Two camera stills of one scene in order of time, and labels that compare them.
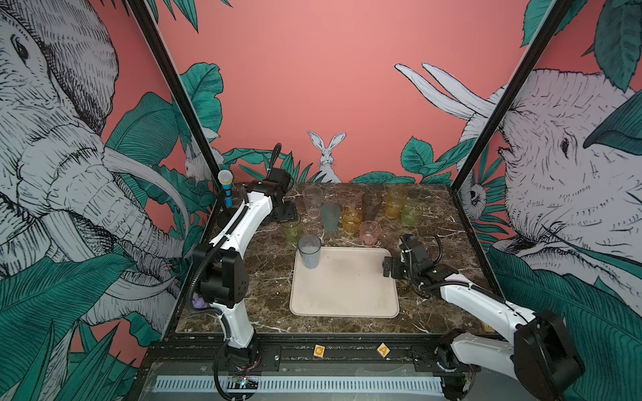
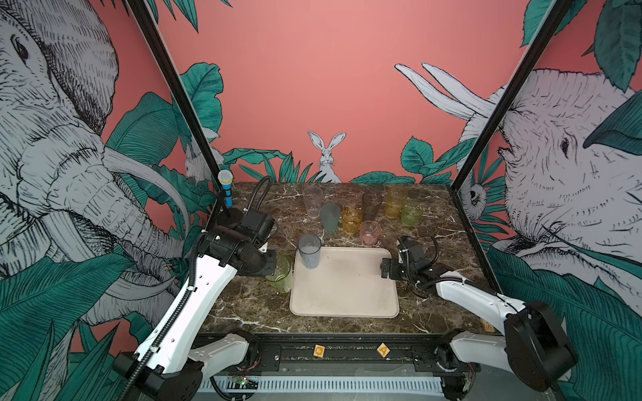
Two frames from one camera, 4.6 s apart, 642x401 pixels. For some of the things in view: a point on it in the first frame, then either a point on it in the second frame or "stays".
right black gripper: x=396 y=261 stays
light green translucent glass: x=292 y=230 to x=282 y=280
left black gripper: x=291 y=211 to x=270 y=267
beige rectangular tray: x=348 y=281 stays
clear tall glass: x=313 y=195 stays
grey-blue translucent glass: x=309 y=246 stays
